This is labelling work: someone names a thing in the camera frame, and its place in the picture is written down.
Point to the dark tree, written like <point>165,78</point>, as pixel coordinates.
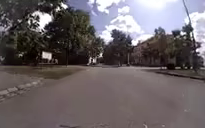
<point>118,46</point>

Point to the grey asphalt road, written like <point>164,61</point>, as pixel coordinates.
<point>106,100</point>

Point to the yellow long building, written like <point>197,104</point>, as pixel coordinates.
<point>146,51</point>

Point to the row of trees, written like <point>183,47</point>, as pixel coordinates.
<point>66,30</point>

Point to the grass area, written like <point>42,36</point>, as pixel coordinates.
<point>46,71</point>

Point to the white sign board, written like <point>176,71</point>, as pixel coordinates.
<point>46,55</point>

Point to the group of trees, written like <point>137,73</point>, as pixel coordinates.
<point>181,50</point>

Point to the grey stone kerb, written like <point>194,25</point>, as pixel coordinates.
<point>183,76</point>
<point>10,90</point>

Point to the leaning pole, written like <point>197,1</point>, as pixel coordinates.
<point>190,33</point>

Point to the grass verge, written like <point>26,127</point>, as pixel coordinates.
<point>198,72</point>

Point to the grey pavement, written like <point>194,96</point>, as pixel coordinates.
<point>3,80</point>

